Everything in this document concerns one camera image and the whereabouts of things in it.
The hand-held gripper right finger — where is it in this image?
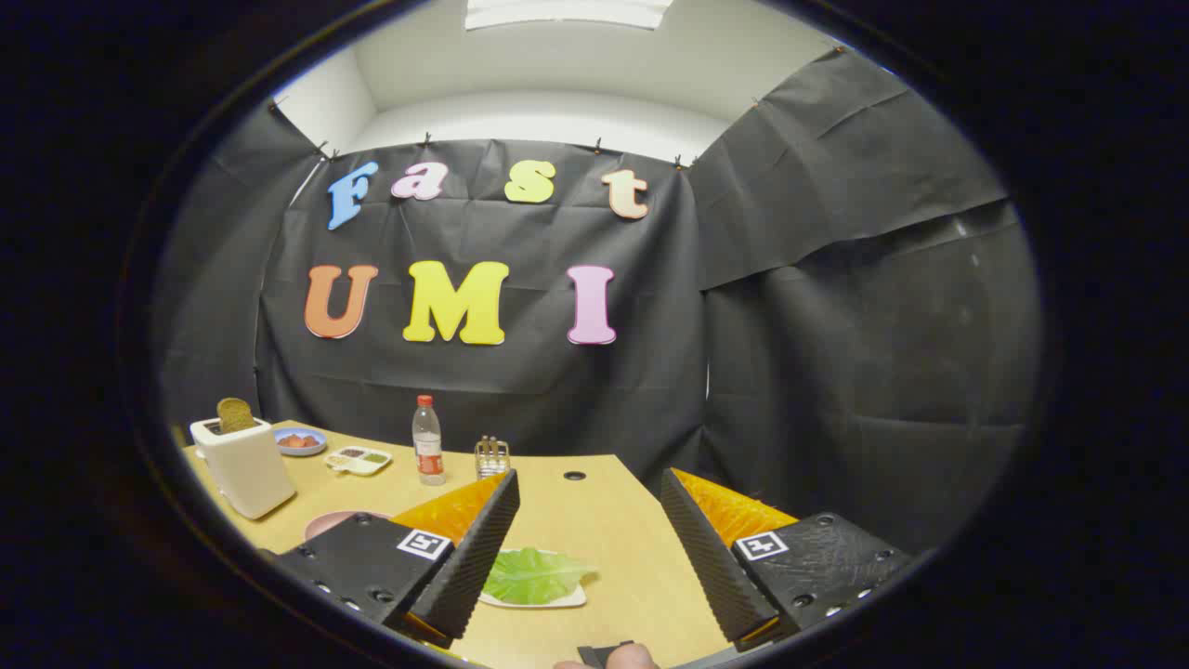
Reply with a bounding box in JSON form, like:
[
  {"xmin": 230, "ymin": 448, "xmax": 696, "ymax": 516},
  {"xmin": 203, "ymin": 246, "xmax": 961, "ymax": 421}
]
[{"xmin": 660, "ymin": 467, "xmax": 916, "ymax": 653}]

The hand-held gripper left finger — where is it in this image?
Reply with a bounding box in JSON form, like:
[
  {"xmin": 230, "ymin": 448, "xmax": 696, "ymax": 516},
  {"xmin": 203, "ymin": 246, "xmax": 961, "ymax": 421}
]
[{"xmin": 265, "ymin": 469, "xmax": 521, "ymax": 651}]

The green lettuce leaf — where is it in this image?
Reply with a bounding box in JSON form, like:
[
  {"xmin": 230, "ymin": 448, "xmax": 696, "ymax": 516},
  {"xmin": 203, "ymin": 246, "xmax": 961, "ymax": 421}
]
[{"xmin": 483, "ymin": 546, "xmax": 597, "ymax": 605}]

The white square plate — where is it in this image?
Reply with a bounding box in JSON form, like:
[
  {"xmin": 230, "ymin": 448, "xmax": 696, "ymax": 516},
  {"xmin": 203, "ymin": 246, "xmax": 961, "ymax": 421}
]
[{"xmin": 478, "ymin": 548, "xmax": 588, "ymax": 610}]

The clear plastic bottle red cap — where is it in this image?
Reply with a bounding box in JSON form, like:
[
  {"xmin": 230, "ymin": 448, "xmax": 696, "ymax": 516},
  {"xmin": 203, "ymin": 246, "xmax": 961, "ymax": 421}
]
[{"xmin": 412, "ymin": 395, "xmax": 447, "ymax": 487}]

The white divided condiment dish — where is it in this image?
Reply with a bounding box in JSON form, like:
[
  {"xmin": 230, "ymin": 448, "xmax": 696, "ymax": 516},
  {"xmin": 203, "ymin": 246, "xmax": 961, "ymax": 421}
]
[{"xmin": 324, "ymin": 446, "xmax": 394, "ymax": 477}]

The pink round plate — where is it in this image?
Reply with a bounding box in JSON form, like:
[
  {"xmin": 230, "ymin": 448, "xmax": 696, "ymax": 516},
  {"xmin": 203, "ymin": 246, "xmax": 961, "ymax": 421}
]
[{"xmin": 304, "ymin": 510, "xmax": 391, "ymax": 542}]

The small blue plate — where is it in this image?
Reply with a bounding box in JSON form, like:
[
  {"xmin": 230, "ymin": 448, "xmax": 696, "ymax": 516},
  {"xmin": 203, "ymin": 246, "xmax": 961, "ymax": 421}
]
[{"xmin": 274, "ymin": 426, "xmax": 328, "ymax": 457}]

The white toaster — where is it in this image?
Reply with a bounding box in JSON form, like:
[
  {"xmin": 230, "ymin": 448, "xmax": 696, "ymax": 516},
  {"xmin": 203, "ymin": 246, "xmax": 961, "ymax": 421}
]
[{"xmin": 189, "ymin": 416, "xmax": 296, "ymax": 519}]

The ceiling light panel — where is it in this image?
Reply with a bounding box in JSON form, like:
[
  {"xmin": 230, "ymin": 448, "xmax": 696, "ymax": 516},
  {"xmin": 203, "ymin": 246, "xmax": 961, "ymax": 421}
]
[{"xmin": 464, "ymin": 0, "xmax": 672, "ymax": 31}]

